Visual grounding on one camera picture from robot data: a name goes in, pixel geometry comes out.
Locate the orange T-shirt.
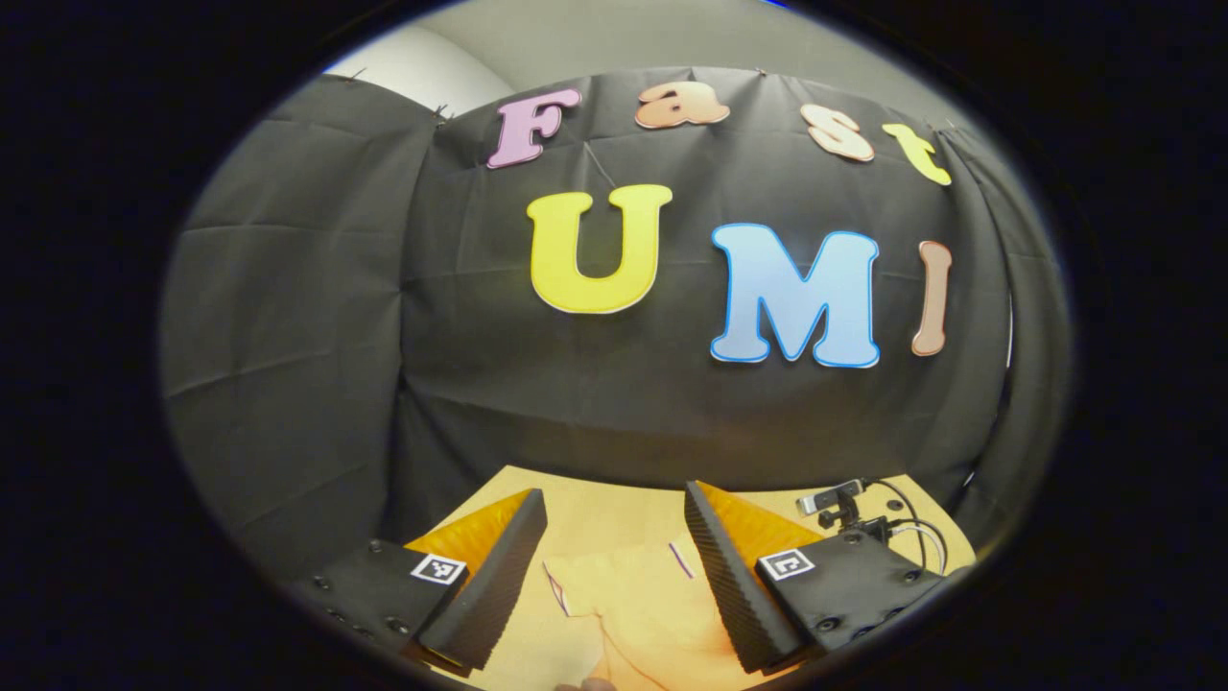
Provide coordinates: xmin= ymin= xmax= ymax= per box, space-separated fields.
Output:
xmin=542 ymin=537 xmax=759 ymax=691

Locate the small webcam on stand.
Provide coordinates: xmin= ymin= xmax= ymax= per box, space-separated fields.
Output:
xmin=795 ymin=479 xmax=891 ymax=540

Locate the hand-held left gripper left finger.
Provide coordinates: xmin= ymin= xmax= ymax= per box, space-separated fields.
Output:
xmin=288 ymin=488 xmax=549 ymax=679

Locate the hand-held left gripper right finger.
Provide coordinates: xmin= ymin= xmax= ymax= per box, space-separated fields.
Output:
xmin=683 ymin=480 xmax=975 ymax=676

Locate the black cable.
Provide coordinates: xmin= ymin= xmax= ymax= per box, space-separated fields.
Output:
xmin=863 ymin=478 xmax=951 ymax=575

